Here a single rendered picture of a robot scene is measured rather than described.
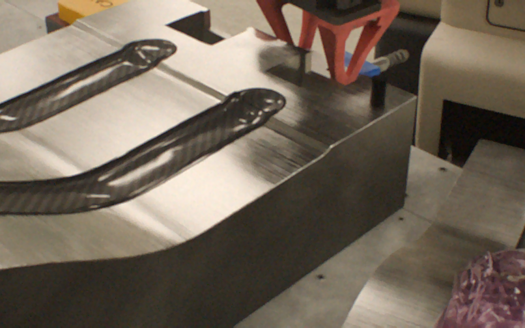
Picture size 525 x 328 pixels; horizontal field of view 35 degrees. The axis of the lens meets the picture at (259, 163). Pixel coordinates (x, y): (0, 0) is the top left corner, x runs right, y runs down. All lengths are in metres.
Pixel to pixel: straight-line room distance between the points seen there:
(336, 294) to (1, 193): 0.21
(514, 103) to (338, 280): 0.36
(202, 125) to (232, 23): 2.29
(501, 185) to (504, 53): 0.31
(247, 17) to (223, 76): 2.29
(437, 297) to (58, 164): 0.23
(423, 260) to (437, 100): 0.45
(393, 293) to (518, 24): 0.50
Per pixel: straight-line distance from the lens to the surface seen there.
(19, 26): 0.89
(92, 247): 0.41
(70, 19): 0.84
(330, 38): 0.61
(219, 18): 2.85
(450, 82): 0.84
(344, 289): 0.53
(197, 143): 0.51
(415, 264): 0.41
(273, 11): 0.65
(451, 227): 0.50
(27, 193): 0.46
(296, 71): 0.60
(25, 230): 0.41
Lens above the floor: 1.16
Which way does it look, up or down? 34 degrees down
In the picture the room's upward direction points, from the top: straight up
